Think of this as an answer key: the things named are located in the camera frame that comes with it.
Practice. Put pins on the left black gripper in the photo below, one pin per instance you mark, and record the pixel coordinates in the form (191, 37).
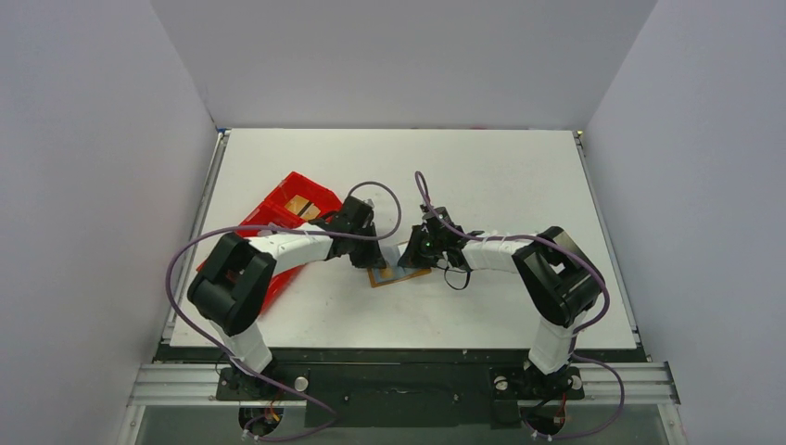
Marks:
(372, 260)

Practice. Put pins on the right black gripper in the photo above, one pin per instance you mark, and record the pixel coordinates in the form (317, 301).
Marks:
(416, 247)

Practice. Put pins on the yellow leather card holder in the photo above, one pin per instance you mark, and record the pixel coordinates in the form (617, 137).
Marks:
(392, 273)

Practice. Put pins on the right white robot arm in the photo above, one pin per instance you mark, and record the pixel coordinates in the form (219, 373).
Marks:
(561, 281)

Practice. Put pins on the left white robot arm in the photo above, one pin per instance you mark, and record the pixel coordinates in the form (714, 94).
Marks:
(232, 284)

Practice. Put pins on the gold card in tray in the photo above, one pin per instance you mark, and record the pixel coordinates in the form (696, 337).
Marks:
(299, 210)

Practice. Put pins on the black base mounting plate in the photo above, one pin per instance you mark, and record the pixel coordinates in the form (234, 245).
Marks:
(405, 388)

